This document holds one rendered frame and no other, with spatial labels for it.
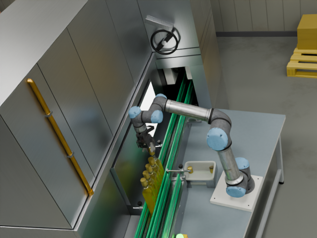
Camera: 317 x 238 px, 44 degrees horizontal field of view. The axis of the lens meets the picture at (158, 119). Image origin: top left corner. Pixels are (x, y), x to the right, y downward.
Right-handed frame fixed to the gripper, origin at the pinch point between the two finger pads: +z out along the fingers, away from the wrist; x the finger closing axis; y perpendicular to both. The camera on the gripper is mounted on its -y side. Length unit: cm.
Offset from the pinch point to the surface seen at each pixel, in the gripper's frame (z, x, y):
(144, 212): 23.1, -0.3, 31.4
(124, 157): -7.0, -10.6, 14.5
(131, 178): 9.8, -10.4, 16.7
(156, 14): -49, -11, -87
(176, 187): 23.4, 14.7, 10.3
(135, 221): 29.7, -7.5, 34.4
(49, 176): -55, -8, 70
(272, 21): 104, 34, -349
